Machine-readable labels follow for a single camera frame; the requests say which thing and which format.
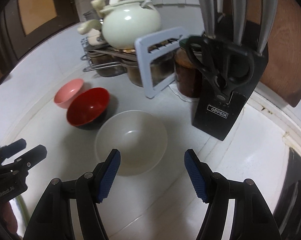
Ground white bowl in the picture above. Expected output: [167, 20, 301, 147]
[95, 110, 168, 177]

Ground left hand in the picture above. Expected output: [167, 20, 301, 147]
[2, 202, 18, 235]

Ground red and black bowl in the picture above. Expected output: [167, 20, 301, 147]
[66, 87, 110, 130]

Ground pink bowl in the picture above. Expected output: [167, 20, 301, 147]
[54, 79, 84, 109]

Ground black knife block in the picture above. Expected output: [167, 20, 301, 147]
[186, 15, 269, 141]

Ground black scissors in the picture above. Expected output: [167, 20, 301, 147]
[186, 36, 255, 103]

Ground cream casserole pot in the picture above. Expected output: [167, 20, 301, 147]
[77, 0, 107, 46]

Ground glass chili sauce jar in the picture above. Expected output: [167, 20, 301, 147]
[174, 38, 203, 98]

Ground white ceramic pot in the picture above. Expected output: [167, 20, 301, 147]
[100, 0, 161, 49]

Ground white dish rack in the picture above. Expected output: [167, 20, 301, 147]
[80, 26, 191, 99]

